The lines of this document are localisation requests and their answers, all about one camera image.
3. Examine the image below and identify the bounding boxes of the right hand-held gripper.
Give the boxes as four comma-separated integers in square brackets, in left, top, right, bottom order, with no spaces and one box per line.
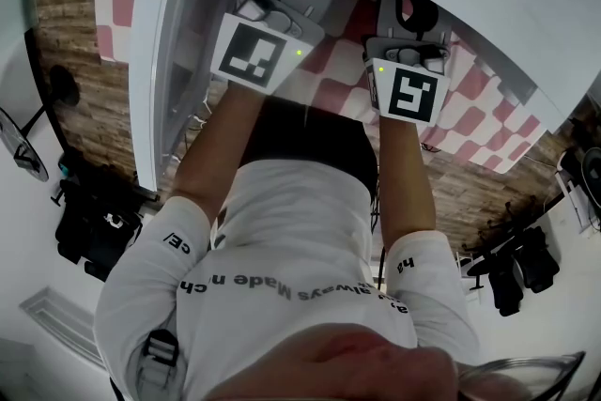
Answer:
[364,0,454,126]

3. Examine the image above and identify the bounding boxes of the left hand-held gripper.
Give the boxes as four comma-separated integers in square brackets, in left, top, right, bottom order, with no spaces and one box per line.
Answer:
[209,0,351,96]

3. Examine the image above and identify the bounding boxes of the person's left forearm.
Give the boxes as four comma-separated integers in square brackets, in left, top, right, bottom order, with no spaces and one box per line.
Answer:
[171,82,270,223]

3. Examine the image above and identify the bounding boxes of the person's right forearm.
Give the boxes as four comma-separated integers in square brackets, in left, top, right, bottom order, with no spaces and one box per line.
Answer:
[378,112,436,250]

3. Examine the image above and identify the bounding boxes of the pink checkered tablecloth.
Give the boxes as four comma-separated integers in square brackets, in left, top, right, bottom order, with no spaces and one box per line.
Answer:
[93,0,548,175]

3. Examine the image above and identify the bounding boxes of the person's black trousers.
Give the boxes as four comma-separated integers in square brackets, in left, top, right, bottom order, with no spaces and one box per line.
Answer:
[238,97,379,206]

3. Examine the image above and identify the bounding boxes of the white side panel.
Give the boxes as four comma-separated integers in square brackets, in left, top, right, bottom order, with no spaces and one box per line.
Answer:
[127,0,201,193]

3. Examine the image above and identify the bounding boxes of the person's white printed shirt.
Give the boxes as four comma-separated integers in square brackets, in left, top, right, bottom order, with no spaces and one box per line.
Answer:
[92,159,481,401]

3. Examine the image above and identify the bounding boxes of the black round stand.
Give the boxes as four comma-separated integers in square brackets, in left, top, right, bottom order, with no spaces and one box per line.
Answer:
[0,64,82,183]

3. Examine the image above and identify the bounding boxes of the person's face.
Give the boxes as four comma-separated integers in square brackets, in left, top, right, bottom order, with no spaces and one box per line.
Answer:
[206,327,464,401]

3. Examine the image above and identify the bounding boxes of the person's glasses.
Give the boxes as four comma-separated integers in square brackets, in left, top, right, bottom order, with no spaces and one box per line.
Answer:
[457,350,588,401]

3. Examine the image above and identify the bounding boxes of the white vent grille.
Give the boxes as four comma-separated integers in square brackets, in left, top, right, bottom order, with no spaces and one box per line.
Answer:
[18,285,107,370]

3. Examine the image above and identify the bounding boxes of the white cable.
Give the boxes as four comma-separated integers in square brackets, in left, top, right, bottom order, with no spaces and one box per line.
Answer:
[162,86,212,165]

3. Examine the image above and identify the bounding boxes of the black cable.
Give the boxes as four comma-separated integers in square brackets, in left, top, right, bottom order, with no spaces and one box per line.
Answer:
[368,182,382,236]

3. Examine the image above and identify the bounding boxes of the black strap buckle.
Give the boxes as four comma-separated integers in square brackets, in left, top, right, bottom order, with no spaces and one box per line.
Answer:
[142,328,180,368]

